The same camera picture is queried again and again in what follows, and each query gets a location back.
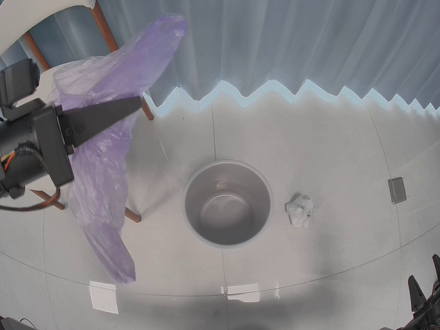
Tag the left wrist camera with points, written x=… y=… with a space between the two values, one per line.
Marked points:
x=17 y=81

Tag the pale blue curtain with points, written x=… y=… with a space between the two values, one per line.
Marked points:
x=275 y=29

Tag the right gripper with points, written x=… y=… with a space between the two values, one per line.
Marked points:
x=431 y=313

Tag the white trash bin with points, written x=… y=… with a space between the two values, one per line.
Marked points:
x=227 y=218

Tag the white cushioned wooden chair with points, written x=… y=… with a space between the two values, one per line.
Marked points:
x=34 y=9

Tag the purple plastic bag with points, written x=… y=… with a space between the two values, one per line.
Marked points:
x=103 y=167

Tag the clear plastic wrapper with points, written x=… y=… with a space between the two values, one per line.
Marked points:
x=299 y=211

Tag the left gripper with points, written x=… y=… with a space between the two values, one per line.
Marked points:
x=51 y=143

